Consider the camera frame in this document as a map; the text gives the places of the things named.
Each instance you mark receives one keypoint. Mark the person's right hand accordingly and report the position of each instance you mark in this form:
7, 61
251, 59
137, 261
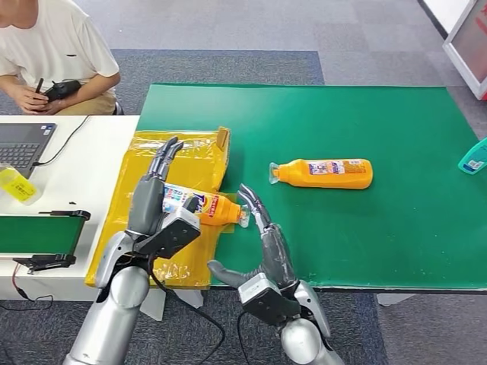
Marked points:
30, 99

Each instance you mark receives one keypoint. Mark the person's left hand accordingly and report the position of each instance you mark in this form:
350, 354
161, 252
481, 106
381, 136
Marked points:
57, 106

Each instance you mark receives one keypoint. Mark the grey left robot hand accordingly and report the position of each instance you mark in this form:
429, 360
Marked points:
146, 206

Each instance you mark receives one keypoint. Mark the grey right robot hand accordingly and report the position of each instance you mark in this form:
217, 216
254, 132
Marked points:
278, 257

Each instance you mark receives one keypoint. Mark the black handheld controller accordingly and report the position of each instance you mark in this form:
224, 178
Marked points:
63, 89

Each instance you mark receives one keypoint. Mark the orange detergent bottle clear cap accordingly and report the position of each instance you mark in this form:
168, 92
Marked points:
300, 180
217, 209

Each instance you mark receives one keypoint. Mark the person's right forearm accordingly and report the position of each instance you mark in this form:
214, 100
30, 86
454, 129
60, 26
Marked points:
11, 85

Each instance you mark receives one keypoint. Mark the person's left forearm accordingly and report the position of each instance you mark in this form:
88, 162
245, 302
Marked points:
99, 88

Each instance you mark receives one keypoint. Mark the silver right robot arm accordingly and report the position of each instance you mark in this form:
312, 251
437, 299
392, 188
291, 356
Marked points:
304, 342

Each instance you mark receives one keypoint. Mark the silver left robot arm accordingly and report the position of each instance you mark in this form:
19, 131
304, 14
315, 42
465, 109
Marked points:
110, 322

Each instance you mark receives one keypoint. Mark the clear bottle yellow label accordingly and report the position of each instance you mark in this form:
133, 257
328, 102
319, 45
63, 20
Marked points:
18, 186

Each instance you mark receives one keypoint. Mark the teal plastic bottle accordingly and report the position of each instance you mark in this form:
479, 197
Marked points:
476, 160

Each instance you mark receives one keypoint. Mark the dark grey laptop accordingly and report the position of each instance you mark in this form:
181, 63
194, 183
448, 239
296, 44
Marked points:
23, 145

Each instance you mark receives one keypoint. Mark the person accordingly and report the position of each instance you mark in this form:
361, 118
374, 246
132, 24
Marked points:
57, 40

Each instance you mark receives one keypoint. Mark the yellow plastic-wrapped cardboard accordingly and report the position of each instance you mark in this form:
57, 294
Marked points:
190, 161

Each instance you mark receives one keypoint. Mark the white table leg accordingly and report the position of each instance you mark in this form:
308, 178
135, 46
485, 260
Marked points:
154, 305
190, 298

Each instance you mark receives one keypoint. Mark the small green belt conveyor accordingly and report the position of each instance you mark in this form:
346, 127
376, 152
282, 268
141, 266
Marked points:
38, 233

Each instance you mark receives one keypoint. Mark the green table mat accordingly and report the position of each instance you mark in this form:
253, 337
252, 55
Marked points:
380, 242

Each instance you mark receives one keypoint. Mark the white framed display board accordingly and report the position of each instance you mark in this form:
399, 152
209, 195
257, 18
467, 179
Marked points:
472, 45

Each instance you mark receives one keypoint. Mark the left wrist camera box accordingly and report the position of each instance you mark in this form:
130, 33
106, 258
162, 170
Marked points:
171, 234

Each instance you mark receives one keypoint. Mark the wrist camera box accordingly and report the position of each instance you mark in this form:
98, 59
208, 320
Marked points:
266, 302
171, 234

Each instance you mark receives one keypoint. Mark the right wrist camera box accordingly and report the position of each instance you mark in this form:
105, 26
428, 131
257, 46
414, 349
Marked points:
266, 302

